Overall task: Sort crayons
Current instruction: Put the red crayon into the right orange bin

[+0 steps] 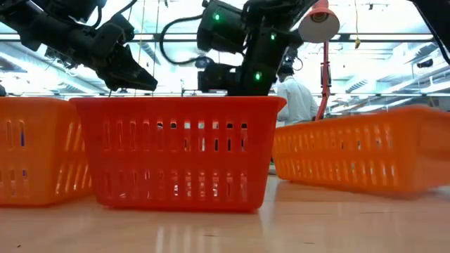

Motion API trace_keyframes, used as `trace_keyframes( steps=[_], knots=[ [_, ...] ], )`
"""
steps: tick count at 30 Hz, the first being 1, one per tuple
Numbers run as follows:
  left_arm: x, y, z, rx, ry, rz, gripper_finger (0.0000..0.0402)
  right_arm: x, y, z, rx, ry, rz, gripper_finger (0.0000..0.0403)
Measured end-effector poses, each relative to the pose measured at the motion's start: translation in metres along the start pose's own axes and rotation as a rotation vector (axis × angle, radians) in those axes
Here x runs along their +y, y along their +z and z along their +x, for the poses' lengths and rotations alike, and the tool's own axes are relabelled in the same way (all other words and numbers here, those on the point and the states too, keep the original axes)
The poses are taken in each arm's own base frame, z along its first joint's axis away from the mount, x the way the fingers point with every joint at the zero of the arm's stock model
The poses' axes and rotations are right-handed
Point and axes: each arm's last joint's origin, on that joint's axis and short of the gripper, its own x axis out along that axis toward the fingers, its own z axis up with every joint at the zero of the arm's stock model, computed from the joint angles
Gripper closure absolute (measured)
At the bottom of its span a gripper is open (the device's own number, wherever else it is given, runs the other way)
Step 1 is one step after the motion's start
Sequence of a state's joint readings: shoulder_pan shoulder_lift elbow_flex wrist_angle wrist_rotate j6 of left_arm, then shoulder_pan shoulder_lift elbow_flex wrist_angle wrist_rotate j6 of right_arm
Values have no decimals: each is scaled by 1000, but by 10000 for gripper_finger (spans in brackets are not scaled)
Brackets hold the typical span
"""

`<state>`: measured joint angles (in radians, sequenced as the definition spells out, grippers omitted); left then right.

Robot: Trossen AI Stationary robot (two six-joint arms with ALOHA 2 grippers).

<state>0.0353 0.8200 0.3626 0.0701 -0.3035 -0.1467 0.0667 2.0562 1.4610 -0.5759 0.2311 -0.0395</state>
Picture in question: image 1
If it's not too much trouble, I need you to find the red plastic basket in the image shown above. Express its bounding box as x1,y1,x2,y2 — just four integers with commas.
69,96,288,214

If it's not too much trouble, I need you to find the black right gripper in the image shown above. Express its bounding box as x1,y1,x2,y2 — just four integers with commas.
228,26,303,97

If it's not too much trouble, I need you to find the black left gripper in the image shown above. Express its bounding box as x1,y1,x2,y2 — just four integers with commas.
72,13,159,93

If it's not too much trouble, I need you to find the orange plastic basket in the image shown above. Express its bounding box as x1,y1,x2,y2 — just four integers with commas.
271,104,450,196
0,96,94,207

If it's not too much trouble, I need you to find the red desk lamp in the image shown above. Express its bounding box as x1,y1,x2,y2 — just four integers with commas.
297,0,341,122

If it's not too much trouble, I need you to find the black looped wrist cable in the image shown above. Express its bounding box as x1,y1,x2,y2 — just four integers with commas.
160,13,205,67

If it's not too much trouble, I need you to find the person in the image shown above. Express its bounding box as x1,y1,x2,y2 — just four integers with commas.
276,63,319,126

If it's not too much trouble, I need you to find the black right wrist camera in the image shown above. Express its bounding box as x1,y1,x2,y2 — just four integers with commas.
196,63,242,94

